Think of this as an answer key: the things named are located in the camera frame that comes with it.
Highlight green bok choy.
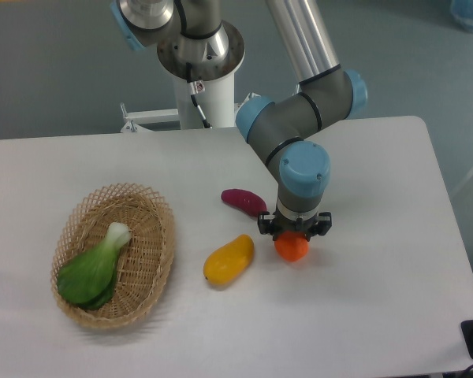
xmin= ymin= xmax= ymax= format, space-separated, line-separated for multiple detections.
xmin=56 ymin=222 xmax=131 ymax=310

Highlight purple sweet potato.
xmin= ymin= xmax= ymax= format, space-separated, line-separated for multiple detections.
xmin=221 ymin=189 xmax=267 ymax=217

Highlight woven wicker basket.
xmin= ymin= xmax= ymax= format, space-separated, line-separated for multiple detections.
xmin=50 ymin=183 xmax=175 ymax=330

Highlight orange fruit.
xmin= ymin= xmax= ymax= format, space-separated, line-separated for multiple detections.
xmin=274 ymin=232 xmax=309 ymax=262

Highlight blue bag in background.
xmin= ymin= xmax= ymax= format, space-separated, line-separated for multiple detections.
xmin=450 ymin=0 xmax=473 ymax=33

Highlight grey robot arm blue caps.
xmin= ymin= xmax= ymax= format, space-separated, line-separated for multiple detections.
xmin=110 ymin=1 xmax=367 ymax=239

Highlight yellow mango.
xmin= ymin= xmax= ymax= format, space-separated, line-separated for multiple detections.
xmin=203 ymin=234 xmax=255 ymax=286

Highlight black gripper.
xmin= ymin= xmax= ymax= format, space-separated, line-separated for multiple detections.
xmin=257 ymin=210 xmax=333 ymax=241

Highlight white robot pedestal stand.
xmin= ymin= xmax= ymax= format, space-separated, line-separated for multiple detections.
xmin=121 ymin=20 xmax=245 ymax=132

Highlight black cable on pedestal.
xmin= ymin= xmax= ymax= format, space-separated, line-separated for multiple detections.
xmin=185 ymin=61 xmax=213 ymax=129

